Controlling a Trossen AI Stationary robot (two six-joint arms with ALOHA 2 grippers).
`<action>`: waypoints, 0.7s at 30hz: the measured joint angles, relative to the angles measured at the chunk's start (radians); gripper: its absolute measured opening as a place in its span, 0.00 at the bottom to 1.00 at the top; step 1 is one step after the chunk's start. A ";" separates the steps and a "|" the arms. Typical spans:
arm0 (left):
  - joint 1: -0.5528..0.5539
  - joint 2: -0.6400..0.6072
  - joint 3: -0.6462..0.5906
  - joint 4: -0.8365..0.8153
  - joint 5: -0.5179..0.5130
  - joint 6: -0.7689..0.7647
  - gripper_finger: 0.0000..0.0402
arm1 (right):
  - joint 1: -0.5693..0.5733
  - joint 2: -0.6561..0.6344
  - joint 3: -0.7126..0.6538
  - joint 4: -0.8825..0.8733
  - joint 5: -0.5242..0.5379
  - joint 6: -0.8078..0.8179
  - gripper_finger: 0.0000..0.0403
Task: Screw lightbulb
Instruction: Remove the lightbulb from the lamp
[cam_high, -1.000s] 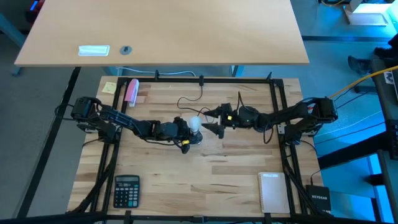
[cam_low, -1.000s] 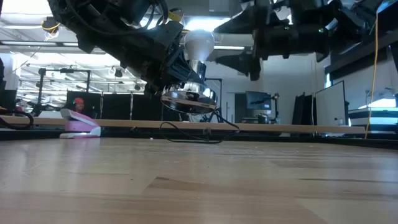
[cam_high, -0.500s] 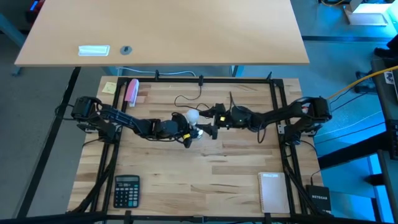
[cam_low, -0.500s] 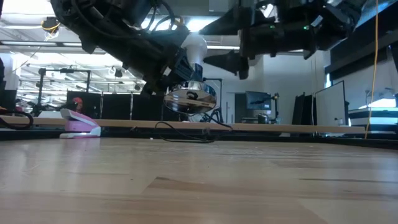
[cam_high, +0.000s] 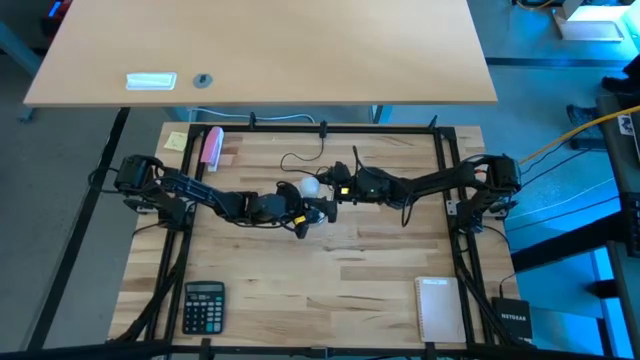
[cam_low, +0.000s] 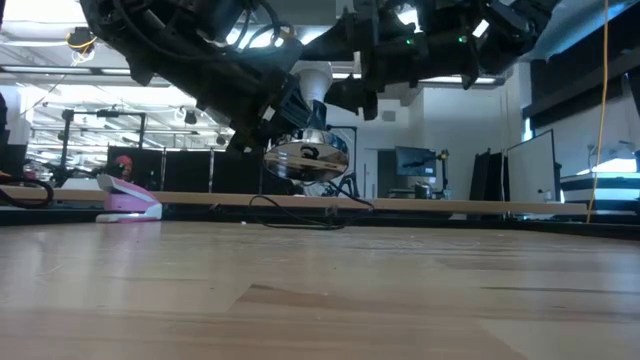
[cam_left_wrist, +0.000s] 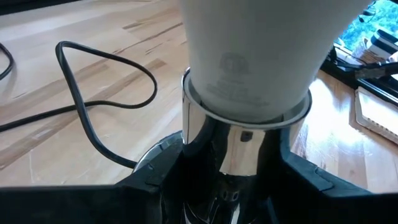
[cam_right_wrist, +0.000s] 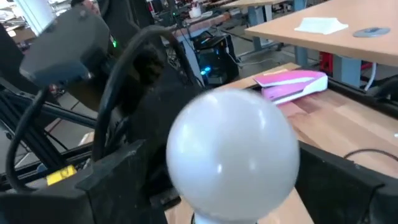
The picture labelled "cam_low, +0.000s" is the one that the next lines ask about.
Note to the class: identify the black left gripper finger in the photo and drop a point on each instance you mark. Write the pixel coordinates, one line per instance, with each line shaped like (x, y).
(295, 107)

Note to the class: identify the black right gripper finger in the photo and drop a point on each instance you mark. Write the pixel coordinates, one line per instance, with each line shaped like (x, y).
(355, 92)
(340, 47)

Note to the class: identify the white lightbulb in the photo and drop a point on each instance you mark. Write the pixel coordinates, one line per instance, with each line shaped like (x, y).
(312, 82)

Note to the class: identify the chrome lamp socket base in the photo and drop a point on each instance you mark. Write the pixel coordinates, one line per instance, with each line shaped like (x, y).
(305, 160)

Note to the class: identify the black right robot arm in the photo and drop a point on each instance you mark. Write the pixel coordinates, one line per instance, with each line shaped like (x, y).
(500, 30)

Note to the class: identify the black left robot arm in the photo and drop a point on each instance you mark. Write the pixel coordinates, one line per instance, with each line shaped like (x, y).
(175, 60)

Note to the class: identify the black partition panel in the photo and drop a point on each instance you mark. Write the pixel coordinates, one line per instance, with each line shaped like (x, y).
(240, 172)
(187, 170)
(150, 170)

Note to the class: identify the black monitor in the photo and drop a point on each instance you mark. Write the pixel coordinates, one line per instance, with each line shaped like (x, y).
(415, 161)

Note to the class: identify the light wooden desk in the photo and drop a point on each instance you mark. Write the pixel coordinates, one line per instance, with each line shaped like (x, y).
(225, 199)

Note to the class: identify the black cabinet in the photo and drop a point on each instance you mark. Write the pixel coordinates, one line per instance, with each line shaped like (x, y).
(489, 175)

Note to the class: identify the person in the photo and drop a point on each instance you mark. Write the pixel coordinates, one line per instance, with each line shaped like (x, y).
(124, 167)

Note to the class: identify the pink stapler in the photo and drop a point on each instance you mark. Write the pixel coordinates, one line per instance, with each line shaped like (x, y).
(127, 202)

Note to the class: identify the white board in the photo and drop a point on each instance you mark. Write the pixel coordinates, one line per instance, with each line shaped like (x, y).
(530, 170)

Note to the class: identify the black ceiling-hung device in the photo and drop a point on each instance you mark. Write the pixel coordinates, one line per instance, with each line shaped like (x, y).
(82, 37)

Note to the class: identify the long ceiling light tube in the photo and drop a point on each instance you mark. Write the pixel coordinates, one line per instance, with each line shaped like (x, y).
(60, 70)

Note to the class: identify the white black layered table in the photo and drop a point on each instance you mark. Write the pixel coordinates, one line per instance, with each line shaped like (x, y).
(600, 192)

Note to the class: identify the black gantry frame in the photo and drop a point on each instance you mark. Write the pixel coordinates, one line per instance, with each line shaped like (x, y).
(66, 145)

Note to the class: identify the black aluminium table frame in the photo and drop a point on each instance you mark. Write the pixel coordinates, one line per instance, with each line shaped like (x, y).
(60, 216)

